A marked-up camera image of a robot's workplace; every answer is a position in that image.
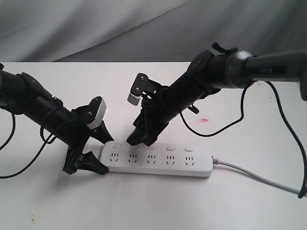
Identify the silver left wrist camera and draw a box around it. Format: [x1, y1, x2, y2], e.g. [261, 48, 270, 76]
[85, 96, 106, 129]

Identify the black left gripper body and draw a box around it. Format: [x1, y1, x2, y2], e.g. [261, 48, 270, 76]
[57, 105, 93, 174]

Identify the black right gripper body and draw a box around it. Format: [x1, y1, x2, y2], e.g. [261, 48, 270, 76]
[133, 87, 169, 132]

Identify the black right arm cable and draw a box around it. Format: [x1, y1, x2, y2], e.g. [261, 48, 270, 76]
[177, 80, 307, 199]

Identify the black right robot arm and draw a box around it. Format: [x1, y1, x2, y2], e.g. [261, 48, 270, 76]
[127, 43, 307, 146]

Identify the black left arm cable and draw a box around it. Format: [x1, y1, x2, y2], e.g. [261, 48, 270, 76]
[0, 95, 72, 179]

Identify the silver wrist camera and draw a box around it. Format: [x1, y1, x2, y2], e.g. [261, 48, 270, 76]
[127, 73, 162, 106]
[85, 96, 106, 129]

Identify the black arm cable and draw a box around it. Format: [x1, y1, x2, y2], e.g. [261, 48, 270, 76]
[177, 80, 307, 199]
[0, 95, 72, 179]

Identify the white five-outlet power strip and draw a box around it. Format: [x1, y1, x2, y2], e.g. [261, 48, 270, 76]
[100, 141, 213, 178]

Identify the grey backdrop cloth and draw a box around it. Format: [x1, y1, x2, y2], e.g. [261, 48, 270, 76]
[0, 0, 307, 62]

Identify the grey power cable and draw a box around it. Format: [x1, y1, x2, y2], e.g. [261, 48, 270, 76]
[210, 155, 303, 194]

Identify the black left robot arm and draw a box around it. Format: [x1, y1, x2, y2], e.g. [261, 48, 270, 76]
[0, 70, 113, 175]

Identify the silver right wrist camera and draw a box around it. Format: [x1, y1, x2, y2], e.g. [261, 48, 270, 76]
[127, 73, 162, 106]

